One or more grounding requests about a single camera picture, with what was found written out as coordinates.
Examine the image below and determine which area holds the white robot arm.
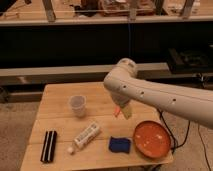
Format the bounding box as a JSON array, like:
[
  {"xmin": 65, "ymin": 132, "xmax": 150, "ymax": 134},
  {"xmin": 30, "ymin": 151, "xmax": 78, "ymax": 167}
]
[{"xmin": 103, "ymin": 58, "xmax": 213, "ymax": 129}]

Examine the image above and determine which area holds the orange carrot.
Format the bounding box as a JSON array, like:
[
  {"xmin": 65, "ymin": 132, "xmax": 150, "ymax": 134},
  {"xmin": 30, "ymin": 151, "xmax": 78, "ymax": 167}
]
[{"xmin": 113, "ymin": 106, "xmax": 120, "ymax": 117}]

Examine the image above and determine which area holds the blue sponge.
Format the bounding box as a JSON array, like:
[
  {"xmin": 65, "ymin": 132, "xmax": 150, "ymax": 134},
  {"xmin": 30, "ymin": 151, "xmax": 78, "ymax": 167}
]
[{"xmin": 108, "ymin": 137, "xmax": 131, "ymax": 154}]

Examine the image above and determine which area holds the orange plate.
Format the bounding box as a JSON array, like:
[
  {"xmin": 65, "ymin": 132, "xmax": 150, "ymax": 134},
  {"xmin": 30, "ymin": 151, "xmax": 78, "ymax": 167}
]
[{"xmin": 133, "ymin": 121, "xmax": 171, "ymax": 159}]

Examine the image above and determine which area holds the white tube with cap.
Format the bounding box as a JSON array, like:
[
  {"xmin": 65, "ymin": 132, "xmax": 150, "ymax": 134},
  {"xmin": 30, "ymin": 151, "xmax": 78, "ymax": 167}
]
[{"xmin": 67, "ymin": 122, "xmax": 101, "ymax": 154}]

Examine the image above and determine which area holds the clear plastic cup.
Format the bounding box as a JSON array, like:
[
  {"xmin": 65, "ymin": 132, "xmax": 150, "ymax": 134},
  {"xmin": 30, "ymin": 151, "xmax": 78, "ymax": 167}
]
[{"xmin": 69, "ymin": 95, "xmax": 86, "ymax": 118}]

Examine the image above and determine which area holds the black cable on floor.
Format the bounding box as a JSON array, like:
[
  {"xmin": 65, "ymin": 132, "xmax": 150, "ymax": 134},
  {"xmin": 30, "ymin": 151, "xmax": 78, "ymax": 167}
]
[{"xmin": 156, "ymin": 109, "xmax": 212, "ymax": 171}]

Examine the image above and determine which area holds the grey metal shelf rail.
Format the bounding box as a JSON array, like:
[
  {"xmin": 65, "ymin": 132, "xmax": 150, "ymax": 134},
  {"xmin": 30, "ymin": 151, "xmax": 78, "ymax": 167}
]
[{"xmin": 0, "ymin": 63, "xmax": 171, "ymax": 85}]

